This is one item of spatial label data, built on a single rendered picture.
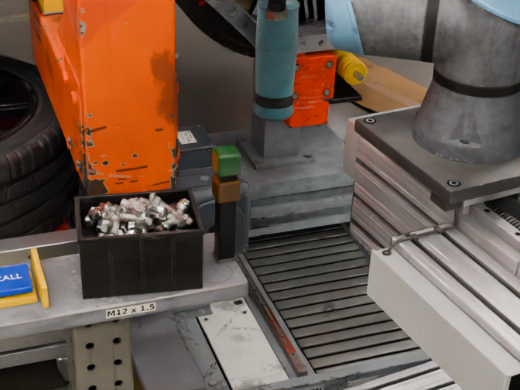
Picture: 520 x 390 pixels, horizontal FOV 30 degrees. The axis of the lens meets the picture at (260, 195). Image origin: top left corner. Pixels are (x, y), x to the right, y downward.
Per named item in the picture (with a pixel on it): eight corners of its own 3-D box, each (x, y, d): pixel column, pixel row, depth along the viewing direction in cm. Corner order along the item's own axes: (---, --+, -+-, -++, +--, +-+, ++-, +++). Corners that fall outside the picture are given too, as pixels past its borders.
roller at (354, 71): (322, 43, 252) (323, 22, 249) (371, 87, 228) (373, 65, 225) (301, 45, 250) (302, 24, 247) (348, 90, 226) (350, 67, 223)
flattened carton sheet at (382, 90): (355, 56, 374) (356, 47, 372) (463, 107, 337) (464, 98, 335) (296, 72, 357) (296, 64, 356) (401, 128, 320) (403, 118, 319)
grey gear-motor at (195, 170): (198, 220, 250) (199, 96, 233) (251, 316, 216) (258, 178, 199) (129, 231, 245) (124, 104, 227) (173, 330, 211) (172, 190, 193)
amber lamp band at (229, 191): (233, 190, 166) (234, 169, 164) (241, 201, 163) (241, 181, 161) (210, 193, 165) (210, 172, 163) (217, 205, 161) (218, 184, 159)
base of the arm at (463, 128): (549, 151, 128) (564, 81, 123) (456, 172, 122) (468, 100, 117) (478, 106, 139) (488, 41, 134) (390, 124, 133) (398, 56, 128)
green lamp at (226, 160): (234, 164, 163) (234, 143, 161) (241, 176, 160) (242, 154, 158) (211, 167, 162) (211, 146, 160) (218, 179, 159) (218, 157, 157)
